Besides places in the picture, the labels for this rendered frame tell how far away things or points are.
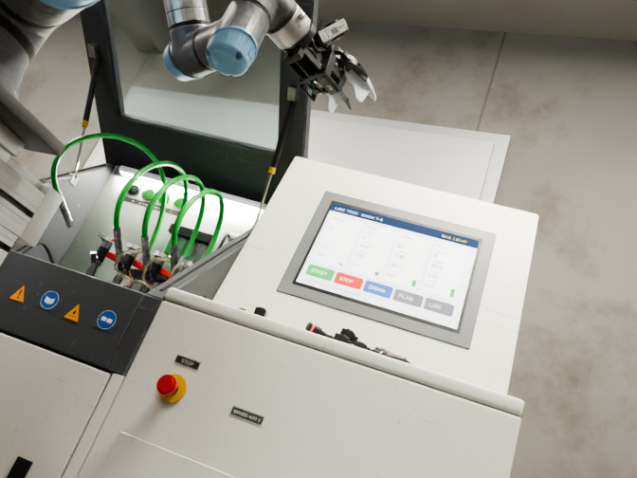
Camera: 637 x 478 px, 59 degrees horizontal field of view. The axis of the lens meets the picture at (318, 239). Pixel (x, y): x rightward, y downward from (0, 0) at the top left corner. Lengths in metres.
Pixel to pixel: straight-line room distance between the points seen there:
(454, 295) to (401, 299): 0.13
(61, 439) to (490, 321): 0.92
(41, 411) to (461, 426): 0.76
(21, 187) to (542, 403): 2.24
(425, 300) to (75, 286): 0.77
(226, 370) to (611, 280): 2.14
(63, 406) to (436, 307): 0.81
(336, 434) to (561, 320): 1.89
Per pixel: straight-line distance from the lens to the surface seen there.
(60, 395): 1.20
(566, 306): 2.80
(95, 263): 1.56
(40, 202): 0.94
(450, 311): 1.36
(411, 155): 3.14
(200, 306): 1.13
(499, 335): 1.36
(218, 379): 1.08
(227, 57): 0.96
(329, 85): 1.10
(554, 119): 3.34
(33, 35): 0.93
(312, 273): 1.39
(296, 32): 1.06
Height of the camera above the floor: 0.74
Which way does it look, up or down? 22 degrees up
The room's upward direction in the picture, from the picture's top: 21 degrees clockwise
